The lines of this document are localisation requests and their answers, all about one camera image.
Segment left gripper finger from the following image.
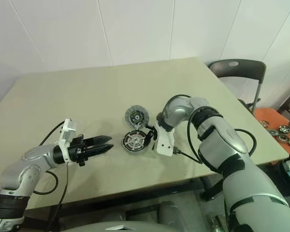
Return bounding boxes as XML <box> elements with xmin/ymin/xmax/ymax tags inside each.
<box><xmin>85</xmin><ymin>135</ymin><xmax>113</xmax><ymax>147</ymax></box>
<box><xmin>86</xmin><ymin>144</ymin><xmax>115</xmax><ymax>158</ymax></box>

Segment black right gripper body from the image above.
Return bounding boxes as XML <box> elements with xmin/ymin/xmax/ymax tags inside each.
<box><xmin>149</xmin><ymin>123</ymin><xmax>158</xmax><ymax>151</ymax></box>

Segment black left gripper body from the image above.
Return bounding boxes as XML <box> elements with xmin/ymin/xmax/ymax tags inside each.
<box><xmin>68</xmin><ymin>134</ymin><xmax>89</xmax><ymax>167</ymax></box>

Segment motor stator with copper windings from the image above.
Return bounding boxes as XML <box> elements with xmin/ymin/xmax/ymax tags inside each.
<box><xmin>122</xmin><ymin>130</ymin><xmax>148</xmax><ymax>153</ymax></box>

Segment grey motor cover with board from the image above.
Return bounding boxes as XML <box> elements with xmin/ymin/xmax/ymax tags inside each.
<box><xmin>124</xmin><ymin>104</ymin><xmax>150</xmax><ymax>129</ymax></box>

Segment motor parts on orange tray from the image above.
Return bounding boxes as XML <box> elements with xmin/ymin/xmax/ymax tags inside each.
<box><xmin>253</xmin><ymin>108</ymin><xmax>290</xmax><ymax>160</ymax></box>

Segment grey robot torso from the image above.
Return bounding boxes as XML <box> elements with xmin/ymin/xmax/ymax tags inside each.
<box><xmin>70</xmin><ymin>217</ymin><xmax>184</xmax><ymax>232</ymax></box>

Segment black folding chair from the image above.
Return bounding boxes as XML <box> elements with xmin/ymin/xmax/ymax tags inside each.
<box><xmin>207</xmin><ymin>59</ymin><xmax>267</xmax><ymax>113</ymax></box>

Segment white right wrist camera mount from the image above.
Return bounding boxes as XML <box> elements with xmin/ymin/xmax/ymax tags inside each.
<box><xmin>154</xmin><ymin>122</ymin><xmax>175</xmax><ymax>157</ymax></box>

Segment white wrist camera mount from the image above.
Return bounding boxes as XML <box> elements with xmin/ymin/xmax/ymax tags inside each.
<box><xmin>58</xmin><ymin>118</ymin><xmax>77</xmax><ymax>163</ymax></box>
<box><xmin>154</xmin><ymin>122</ymin><xmax>175</xmax><ymax>157</ymax></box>

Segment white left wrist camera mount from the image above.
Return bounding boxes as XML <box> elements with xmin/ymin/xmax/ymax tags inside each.
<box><xmin>58</xmin><ymin>118</ymin><xmax>77</xmax><ymax>163</ymax></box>

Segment thin black loose cable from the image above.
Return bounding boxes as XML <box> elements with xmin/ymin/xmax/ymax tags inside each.
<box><xmin>48</xmin><ymin>161</ymin><xmax>69</xmax><ymax>228</ymax></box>

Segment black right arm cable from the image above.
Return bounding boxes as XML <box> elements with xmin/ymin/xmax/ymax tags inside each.
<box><xmin>168</xmin><ymin>94</ymin><xmax>256</xmax><ymax>165</ymax></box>

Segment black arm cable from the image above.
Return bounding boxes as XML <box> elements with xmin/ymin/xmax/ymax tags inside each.
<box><xmin>168</xmin><ymin>94</ymin><xmax>256</xmax><ymax>165</ymax></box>
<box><xmin>33</xmin><ymin>121</ymin><xmax>65</xmax><ymax>195</ymax></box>

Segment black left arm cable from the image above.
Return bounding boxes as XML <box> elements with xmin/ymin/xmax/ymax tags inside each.
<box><xmin>33</xmin><ymin>121</ymin><xmax>65</xmax><ymax>195</ymax></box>

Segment black metal table frame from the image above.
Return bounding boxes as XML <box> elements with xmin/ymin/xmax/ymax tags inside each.
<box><xmin>24</xmin><ymin>173</ymin><xmax>224</xmax><ymax>218</ymax></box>

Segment shiny metal bracket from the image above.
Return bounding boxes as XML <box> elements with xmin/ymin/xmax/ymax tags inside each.
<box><xmin>208</xmin><ymin>214</ymin><xmax>230</xmax><ymax>232</ymax></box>

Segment dark brown furniture frame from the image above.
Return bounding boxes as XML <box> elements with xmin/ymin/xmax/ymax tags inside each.
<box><xmin>276</xmin><ymin>84</ymin><xmax>290</xmax><ymax>112</ymax></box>

